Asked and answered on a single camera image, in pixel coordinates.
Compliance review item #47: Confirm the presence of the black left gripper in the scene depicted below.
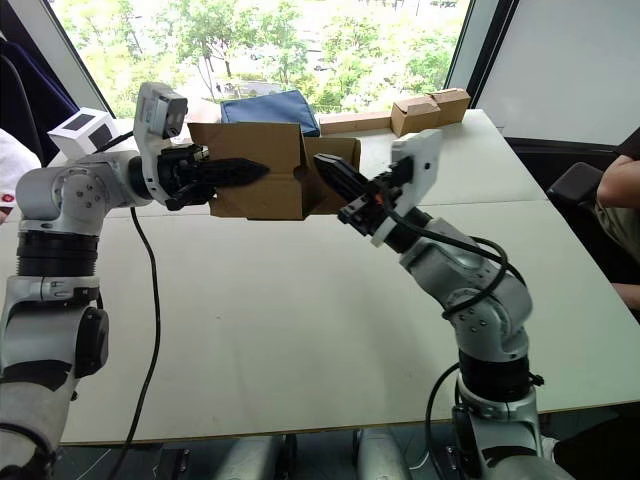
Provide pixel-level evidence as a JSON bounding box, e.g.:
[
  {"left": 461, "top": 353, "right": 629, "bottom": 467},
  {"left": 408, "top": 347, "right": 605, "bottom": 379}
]
[{"left": 157, "top": 143, "right": 272, "bottom": 212}]

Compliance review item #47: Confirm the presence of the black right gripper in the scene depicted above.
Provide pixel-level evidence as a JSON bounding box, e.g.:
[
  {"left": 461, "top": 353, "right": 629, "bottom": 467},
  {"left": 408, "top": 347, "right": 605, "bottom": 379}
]
[{"left": 313, "top": 154, "right": 416, "bottom": 239}]

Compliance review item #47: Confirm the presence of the small cardboard box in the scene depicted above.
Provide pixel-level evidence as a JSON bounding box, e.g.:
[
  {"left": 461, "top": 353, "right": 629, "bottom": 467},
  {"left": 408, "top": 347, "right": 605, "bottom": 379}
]
[
  {"left": 426, "top": 88, "right": 472, "bottom": 125},
  {"left": 390, "top": 95, "right": 442, "bottom": 138},
  {"left": 187, "top": 121, "right": 363, "bottom": 222}
]

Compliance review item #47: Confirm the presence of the small closed cardboard box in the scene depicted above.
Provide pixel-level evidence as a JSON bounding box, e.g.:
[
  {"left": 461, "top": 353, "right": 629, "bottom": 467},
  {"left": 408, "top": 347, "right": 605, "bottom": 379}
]
[
  {"left": 426, "top": 88, "right": 472, "bottom": 125},
  {"left": 390, "top": 95, "right": 442, "bottom": 138}
]

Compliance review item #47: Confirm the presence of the white box with dark print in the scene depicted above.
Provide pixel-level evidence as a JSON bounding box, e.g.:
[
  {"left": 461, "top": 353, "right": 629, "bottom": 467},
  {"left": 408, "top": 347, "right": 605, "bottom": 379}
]
[{"left": 47, "top": 106, "right": 120, "bottom": 157}]

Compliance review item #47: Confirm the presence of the blue fabric bag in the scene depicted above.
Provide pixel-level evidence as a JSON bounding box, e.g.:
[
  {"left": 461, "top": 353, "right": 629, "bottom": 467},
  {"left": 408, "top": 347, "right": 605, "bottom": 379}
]
[{"left": 219, "top": 89, "right": 322, "bottom": 139}]

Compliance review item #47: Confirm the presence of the white garment with red mark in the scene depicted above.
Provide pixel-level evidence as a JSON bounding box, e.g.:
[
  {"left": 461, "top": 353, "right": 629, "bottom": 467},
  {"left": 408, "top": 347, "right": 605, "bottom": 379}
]
[{"left": 0, "top": 128, "right": 42, "bottom": 225}]

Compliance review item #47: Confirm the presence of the dark blue garment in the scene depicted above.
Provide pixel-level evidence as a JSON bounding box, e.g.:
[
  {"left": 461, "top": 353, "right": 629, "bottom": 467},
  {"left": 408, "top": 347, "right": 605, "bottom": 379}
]
[{"left": 0, "top": 33, "right": 82, "bottom": 169}]

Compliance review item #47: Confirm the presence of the black chair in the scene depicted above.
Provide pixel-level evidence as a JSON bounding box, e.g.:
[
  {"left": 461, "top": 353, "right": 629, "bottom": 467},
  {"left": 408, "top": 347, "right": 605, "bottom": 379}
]
[{"left": 546, "top": 161, "right": 607, "bottom": 214}]

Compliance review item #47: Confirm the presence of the grey rounded shape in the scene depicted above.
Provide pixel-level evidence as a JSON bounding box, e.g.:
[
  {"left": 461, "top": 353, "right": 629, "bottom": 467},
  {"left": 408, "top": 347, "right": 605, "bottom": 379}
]
[
  {"left": 215, "top": 433, "right": 284, "bottom": 480},
  {"left": 356, "top": 428, "right": 417, "bottom": 480}
]

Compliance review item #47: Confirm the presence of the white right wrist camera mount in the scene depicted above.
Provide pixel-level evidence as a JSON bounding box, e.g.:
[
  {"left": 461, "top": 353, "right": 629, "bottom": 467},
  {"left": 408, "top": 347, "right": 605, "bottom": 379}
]
[{"left": 370, "top": 128, "right": 444, "bottom": 249}]

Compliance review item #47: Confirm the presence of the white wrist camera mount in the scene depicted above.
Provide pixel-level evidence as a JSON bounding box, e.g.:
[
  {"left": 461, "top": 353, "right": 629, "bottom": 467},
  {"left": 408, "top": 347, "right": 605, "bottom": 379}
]
[
  {"left": 131, "top": 81, "right": 189, "bottom": 204},
  {"left": 370, "top": 128, "right": 444, "bottom": 249}
]

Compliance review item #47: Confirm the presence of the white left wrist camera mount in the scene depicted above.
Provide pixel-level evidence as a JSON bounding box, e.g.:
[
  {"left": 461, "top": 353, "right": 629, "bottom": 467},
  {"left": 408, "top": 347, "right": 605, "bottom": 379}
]
[{"left": 131, "top": 81, "right": 189, "bottom": 204}]

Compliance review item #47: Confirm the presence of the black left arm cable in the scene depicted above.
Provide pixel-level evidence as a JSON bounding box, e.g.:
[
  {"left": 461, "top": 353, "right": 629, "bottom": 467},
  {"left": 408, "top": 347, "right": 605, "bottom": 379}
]
[{"left": 93, "top": 130, "right": 163, "bottom": 480}]

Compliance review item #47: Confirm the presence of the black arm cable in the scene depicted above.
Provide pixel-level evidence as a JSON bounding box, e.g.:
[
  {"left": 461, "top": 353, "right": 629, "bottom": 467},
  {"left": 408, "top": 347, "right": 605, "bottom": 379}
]
[
  {"left": 382, "top": 197, "right": 527, "bottom": 480},
  {"left": 93, "top": 130, "right": 163, "bottom": 480}
]

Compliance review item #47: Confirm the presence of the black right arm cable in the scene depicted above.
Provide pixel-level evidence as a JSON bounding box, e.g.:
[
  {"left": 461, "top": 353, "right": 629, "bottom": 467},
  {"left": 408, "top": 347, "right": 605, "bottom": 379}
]
[{"left": 382, "top": 197, "right": 527, "bottom": 480}]

